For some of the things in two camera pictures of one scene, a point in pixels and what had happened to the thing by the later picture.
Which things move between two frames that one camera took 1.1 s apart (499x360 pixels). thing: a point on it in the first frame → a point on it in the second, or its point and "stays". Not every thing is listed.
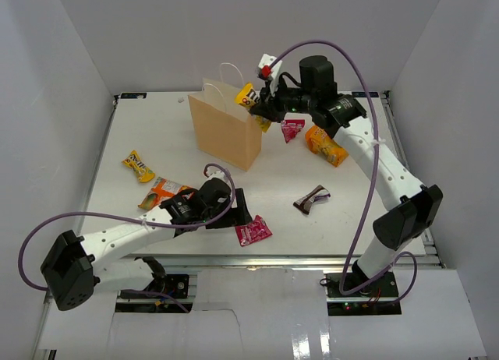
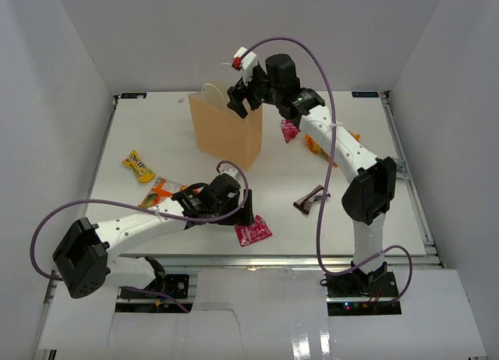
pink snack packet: (253, 231) stays
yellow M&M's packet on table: (144, 173) stays
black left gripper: (243, 217) stays
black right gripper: (269, 106) → (245, 90)
